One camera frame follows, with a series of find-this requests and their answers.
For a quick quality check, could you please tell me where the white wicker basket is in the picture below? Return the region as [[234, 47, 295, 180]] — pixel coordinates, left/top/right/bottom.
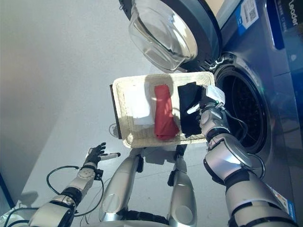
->
[[112, 71, 216, 149]]

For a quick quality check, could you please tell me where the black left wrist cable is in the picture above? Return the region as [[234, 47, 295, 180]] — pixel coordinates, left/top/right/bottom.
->
[[46, 165, 105, 217]]

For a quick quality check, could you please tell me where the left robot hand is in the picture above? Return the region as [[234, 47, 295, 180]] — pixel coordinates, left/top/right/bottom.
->
[[83, 142, 121, 169]]

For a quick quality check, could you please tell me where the right silver robot leg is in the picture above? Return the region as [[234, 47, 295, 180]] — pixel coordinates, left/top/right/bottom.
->
[[167, 145, 198, 227]]

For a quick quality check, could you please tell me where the black cloth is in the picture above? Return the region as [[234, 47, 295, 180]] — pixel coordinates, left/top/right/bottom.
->
[[177, 82, 206, 139]]

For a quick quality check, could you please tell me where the red cloth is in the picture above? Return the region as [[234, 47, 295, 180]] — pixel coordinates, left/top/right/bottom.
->
[[153, 84, 180, 140]]

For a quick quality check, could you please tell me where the silver robot torso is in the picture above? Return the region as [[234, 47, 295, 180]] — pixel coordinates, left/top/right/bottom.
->
[[80, 219, 180, 227]]

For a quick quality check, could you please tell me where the grey front-load washing machine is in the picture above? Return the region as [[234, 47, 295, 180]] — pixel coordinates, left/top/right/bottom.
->
[[208, 0, 303, 227]]

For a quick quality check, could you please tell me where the white cloth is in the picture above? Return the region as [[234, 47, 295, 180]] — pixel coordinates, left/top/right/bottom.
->
[[125, 81, 153, 127]]

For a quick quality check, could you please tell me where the blue white energy label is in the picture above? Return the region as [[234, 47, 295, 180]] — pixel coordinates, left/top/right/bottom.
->
[[236, 0, 259, 36]]

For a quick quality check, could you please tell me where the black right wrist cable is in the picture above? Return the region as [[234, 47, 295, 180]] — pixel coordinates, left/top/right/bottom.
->
[[221, 105, 266, 181]]

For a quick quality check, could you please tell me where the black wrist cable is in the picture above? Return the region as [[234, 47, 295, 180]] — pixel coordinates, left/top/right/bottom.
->
[[46, 165, 105, 217], [221, 105, 266, 181]]

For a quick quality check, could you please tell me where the round glass washer door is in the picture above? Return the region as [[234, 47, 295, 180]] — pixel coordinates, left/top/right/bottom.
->
[[118, 0, 223, 73]]

